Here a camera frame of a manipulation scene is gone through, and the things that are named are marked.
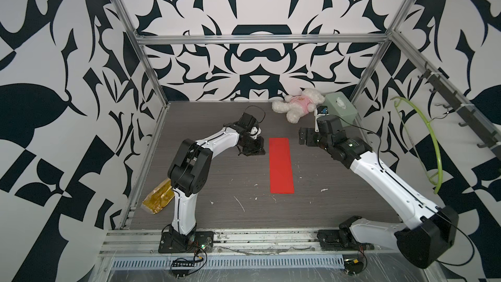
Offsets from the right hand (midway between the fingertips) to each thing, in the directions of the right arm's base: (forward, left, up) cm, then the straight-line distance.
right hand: (310, 128), depth 80 cm
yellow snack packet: (-21, +62, -19) cm, 68 cm away
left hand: (0, +17, -16) cm, 24 cm away
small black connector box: (-44, -12, -25) cm, 52 cm away
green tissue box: (+28, -25, -16) cm, 40 cm away
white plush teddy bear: (+27, -2, -16) cm, 31 cm away
